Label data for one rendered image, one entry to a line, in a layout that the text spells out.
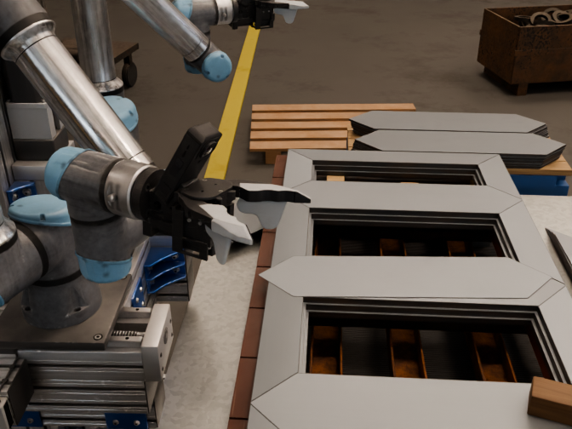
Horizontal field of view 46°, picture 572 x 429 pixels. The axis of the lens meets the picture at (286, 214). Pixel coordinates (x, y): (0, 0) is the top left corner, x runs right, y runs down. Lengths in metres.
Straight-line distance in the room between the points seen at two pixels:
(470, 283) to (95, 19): 1.12
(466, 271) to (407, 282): 0.17
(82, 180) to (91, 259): 0.12
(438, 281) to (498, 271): 0.17
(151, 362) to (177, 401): 0.32
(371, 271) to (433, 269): 0.16
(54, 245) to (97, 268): 0.28
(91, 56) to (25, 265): 0.72
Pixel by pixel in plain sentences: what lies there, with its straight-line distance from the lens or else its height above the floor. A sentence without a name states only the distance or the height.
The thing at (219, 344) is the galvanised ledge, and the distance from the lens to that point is 1.80.
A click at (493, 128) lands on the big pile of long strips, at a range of 2.73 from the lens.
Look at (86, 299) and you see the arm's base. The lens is 1.34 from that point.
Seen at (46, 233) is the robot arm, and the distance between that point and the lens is 1.24.
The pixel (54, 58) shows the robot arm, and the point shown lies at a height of 1.55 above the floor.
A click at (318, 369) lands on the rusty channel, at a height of 0.68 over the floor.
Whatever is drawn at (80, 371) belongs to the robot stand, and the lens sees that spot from 1.41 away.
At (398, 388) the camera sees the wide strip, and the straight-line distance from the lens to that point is 1.42.
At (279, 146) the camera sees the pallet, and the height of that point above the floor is 0.11.
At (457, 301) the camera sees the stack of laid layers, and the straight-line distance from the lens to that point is 1.68.
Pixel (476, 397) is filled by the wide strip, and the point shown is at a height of 0.87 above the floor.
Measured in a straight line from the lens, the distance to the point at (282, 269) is 1.73.
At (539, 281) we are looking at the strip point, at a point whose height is 0.87.
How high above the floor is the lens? 1.85
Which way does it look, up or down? 30 degrees down
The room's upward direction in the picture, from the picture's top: straight up
